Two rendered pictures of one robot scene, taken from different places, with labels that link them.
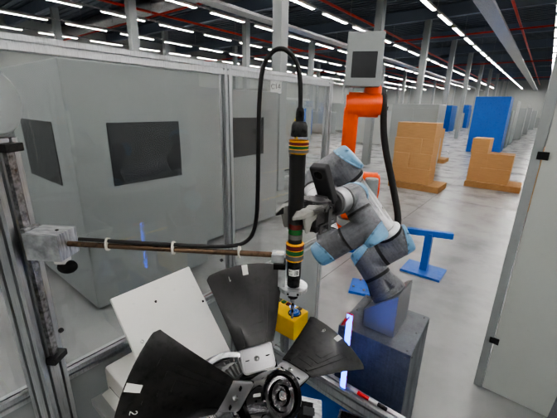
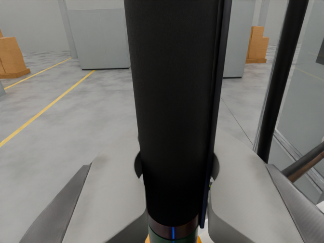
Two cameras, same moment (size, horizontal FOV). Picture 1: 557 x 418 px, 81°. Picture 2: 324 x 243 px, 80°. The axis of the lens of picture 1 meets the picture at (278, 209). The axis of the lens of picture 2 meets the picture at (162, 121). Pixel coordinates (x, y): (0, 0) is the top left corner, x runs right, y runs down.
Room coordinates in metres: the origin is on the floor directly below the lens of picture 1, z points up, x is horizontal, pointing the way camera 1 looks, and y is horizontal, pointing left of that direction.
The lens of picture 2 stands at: (0.78, -0.09, 1.72)
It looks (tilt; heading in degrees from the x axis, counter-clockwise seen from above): 29 degrees down; 144
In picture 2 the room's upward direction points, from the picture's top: 2 degrees counter-clockwise
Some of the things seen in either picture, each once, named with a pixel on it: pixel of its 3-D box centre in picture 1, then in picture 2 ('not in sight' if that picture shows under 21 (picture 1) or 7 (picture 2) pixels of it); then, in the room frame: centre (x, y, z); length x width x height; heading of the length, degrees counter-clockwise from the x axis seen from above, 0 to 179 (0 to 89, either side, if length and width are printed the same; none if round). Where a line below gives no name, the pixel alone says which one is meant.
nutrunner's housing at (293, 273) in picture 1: (296, 211); not in sight; (0.72, -0.04, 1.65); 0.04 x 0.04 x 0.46
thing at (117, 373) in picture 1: (129, 382); not in sight; (0.94, 0.53, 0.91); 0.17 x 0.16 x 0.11; 51
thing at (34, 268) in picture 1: (35, 263); not in sight; (0.77, 0.63, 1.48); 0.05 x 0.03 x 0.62; 176
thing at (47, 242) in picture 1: (49, 242); not in sight; (0.76, 0.58, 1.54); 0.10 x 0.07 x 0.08; 86
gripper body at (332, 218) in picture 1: (320, 210); not in sight; (0.80, -0.11, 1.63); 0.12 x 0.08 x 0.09; 141
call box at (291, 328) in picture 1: (285, 318); not in sight; (1.18, -0.04, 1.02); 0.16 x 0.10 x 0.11; 51
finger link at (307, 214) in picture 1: (306, 221); (125, 196); (0.70, -0.07, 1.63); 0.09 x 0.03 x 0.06; 151
